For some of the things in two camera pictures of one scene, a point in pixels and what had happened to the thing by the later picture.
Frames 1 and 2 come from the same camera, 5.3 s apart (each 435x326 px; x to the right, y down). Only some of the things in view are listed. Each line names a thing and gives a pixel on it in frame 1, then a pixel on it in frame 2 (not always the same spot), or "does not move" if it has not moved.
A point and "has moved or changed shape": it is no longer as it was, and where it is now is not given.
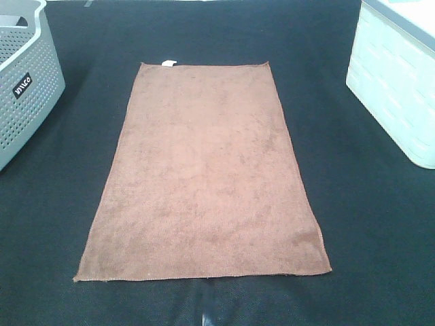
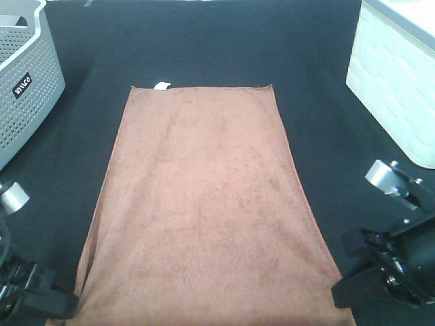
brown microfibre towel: [204, 182] has moved or changed shape
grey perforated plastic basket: [32, 78] does not move
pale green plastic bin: [391, 72] does not move
